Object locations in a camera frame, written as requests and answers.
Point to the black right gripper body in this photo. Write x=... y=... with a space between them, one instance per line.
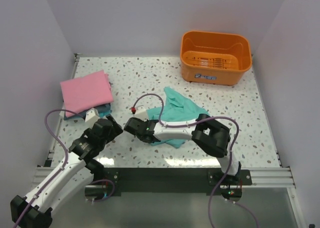
x=141 y=137

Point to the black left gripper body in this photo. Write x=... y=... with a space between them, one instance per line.
x=113 y=133

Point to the mint green t-shirt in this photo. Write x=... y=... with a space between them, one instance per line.
x=177 y=108

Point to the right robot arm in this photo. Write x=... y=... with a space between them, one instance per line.
x=216 y=136

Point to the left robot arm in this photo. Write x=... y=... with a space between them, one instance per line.
x=77 y=169

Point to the folded turquoise t-shirt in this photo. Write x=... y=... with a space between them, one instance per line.
x=101 y=115

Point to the folded pink t-shirt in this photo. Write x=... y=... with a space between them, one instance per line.
x=86 y=93

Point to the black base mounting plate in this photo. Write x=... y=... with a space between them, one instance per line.
x=154 y=180

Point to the orange plastic basket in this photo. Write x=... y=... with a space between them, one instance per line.
x=214 y=57

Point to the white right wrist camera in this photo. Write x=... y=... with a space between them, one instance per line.
x=140 y=112

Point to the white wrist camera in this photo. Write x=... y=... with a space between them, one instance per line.
x=140 y=112
x=92 y=115

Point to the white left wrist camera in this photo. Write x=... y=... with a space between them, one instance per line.
x=92 y=115

